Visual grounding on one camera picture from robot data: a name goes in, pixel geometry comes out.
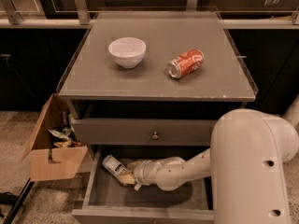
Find grey metal wall rail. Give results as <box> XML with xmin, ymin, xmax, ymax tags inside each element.
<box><xmin>0</xmin><ymin>0</ymin><xmax>299</xmax><ymax>29</ymax></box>

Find open middle drawer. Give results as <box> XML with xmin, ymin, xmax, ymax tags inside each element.
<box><xmin>72</xmin><ymin>146</ymin><xmax>214</xmax><ymax>224</ymax></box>

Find brown cardboard box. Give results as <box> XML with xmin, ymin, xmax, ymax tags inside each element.
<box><xmin>22</xmin><ymin>94</ymin><xmax>93</xmax><ymax>181</ymax></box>

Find grey wooden drawer cabinet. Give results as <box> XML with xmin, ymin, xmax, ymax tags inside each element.
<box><xmin>56</xmin><ymin>10</ymin><xmax>259</xmax><ymax>224</ymax></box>

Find white ceramic bowl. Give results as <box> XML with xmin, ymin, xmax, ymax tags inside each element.
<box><xmin>108</xmin><ymin>37</ymin><xmax>147</xmax><ymax>68</ymax></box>

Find round brass drawer knob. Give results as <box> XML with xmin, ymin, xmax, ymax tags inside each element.
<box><xmin>151</xmin><ymin>132</ymin><xmax>160</xmax><ymax>141</ymax></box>

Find crumpled green snack bag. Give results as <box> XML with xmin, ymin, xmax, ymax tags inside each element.
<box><xmin>49</xmin><ymin>111</ymin><xmax>76</xmax><ymax>141</ymax></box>

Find closed top drawer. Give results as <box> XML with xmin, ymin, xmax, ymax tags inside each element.
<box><xmin>71</xmin><ymin>119</ymin><xmax>216</xmax><ymax>147</ymax></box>

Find clear blue plastic bottle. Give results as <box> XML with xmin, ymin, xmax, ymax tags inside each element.
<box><xmin>102</xmin><ymin>155</ymin><xmax>141</xmax><ymax>191</ymax></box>

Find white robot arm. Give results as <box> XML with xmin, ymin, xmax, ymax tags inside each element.
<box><xmin>121</xmin><ymin>109</ymin><xmax>299</xmax><ymax>224</ymax></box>

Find black floor stand leg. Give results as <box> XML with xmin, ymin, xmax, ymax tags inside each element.
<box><xmin>0</xmin><ymin>179</ymin><xmax>35</xmax><ymax>224</ymax></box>

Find red soda can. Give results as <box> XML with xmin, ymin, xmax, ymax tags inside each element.
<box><xmin>168</xmin><ymin>49</ymin><xmax>205</xmax><ymax>79</ymax></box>

